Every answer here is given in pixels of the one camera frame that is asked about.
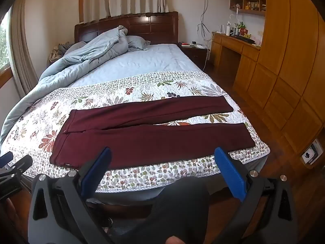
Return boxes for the dark wooden nightstand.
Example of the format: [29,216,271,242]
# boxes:
[178,41,212,71]

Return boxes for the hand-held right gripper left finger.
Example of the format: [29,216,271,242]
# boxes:
[27,147,120,244]

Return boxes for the wooden framed window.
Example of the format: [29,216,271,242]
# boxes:
[0,10,14,90]

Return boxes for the pile of clothes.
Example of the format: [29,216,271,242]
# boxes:
[49,42,77,64]

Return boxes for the maroon pants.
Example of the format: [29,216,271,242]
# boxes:
[49,96,256,170]

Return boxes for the light blue comforter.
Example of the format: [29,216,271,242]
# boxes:
[0,25,129,143]

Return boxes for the person's leg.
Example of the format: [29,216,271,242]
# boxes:
[112,176,211,244]

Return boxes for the hanging cables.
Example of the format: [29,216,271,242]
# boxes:
[196,0,214,49]

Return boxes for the floral quilted bedspread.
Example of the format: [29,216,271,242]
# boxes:
[0,70,270,193]

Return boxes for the wooden desk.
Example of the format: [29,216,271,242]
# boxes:
[210,32,262,88]

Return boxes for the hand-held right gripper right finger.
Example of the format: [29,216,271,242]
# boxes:
[214,147,299,244]

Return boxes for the light blue pillow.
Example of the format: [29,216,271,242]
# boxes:
[126,36,151,51]

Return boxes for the wooden wardrobe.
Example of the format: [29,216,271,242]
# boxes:
[233,0,325,169]

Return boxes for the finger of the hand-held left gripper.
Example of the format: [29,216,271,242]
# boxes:
[0,155,33,201]
[0,151,14,169]

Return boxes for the beige window curtain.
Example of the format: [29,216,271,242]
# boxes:
[10,0,39,98]

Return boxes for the dark wooden bed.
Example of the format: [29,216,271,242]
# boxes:
[22,11,271,210]

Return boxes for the white wall socket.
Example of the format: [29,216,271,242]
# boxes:
[301,138,320,165]

